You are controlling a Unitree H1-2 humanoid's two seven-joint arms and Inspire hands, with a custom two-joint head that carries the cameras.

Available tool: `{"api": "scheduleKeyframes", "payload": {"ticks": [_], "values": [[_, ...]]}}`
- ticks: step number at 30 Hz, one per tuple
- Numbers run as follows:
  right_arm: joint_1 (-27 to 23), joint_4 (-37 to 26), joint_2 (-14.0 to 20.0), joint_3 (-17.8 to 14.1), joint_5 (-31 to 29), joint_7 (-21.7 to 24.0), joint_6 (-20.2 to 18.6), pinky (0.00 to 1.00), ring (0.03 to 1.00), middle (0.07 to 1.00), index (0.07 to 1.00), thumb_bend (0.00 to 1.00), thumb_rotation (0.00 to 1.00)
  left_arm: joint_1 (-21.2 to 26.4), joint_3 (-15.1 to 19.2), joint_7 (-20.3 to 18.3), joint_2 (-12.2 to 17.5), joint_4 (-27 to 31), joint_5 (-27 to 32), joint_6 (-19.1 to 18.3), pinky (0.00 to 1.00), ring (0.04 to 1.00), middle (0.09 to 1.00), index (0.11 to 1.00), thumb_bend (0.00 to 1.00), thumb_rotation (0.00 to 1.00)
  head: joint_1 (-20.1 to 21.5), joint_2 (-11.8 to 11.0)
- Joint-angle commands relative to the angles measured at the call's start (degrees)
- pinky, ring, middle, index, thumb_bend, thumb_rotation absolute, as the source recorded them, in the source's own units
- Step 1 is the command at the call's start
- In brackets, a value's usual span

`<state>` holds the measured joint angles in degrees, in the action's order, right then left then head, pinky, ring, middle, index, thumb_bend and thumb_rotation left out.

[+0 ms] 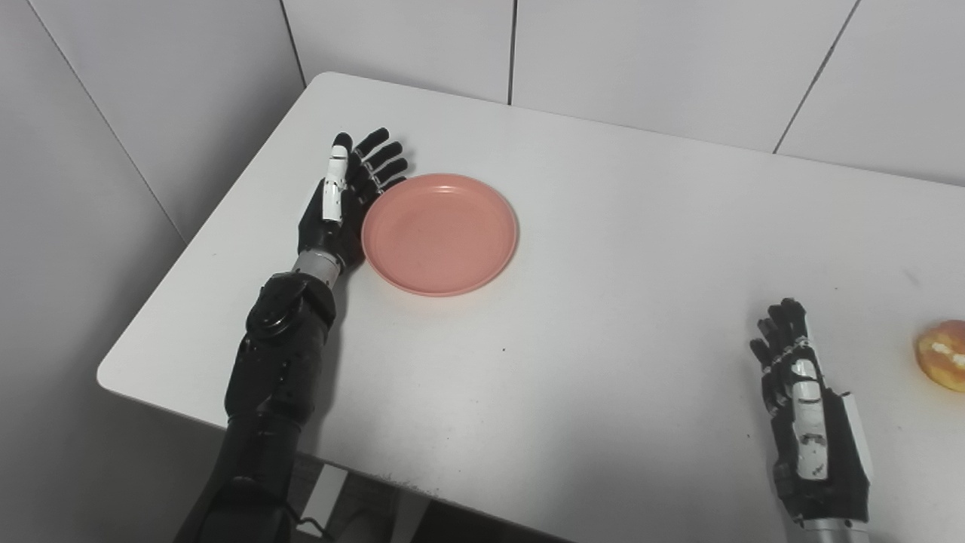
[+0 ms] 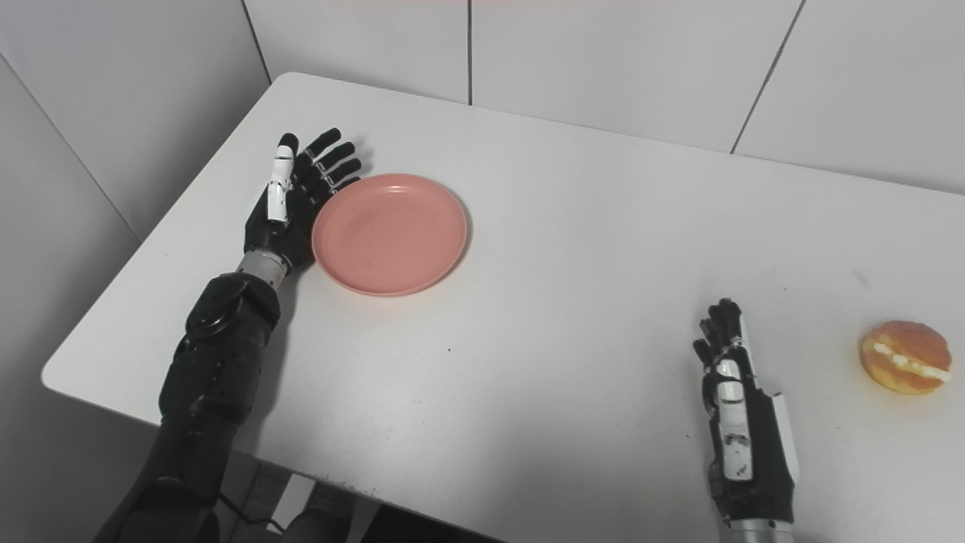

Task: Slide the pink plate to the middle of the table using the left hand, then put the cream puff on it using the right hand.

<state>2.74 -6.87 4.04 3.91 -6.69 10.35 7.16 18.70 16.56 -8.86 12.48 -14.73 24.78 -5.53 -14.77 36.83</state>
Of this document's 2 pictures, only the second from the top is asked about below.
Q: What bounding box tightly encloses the pink round plate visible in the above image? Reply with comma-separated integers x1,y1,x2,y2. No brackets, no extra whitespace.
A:
311,173,469,297

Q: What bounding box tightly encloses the cream puff pastry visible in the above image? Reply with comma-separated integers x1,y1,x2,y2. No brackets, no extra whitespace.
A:
859,321,953,396

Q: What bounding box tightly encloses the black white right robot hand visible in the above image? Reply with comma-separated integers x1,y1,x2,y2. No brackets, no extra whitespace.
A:
692,298,800,526

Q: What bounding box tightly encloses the white table leg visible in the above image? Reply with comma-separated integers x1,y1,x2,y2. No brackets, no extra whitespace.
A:
264,474,378,543

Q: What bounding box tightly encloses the black floor cable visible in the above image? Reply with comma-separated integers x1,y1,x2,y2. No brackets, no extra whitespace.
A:
219,494,287,532

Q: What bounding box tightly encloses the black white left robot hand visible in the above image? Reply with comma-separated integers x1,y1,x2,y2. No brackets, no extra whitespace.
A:
243,127,363,276

